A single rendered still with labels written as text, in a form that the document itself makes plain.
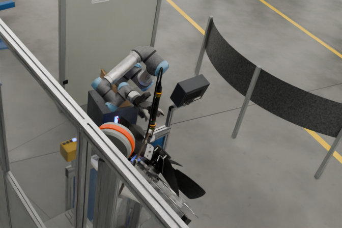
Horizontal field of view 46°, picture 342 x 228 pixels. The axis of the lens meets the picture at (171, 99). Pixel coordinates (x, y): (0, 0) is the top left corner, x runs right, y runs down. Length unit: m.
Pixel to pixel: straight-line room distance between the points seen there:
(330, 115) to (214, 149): 1.23
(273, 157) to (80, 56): 2.34
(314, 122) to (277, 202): 0.87
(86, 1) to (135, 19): 0.69
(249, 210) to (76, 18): 2.45
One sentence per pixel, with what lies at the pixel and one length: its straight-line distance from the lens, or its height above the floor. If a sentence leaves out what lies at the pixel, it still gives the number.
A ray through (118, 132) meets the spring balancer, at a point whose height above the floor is 1.95.
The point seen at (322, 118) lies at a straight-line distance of 4.13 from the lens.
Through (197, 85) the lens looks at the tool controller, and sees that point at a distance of 3.04.
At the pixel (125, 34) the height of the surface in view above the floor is 0.81.
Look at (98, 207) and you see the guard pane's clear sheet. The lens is 1.51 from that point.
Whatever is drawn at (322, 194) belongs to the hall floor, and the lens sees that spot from 4.46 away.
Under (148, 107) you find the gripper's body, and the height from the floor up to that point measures 1.48.
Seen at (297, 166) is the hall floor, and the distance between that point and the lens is 4.61.
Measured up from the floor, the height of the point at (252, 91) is 0.66.
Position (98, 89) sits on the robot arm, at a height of 1.47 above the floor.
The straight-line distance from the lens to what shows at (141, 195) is 1.15.
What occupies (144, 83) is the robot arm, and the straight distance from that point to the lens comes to 2.93.
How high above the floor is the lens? 2.94
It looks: 37 degrees down
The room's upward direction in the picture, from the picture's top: 12 degrees clockwise
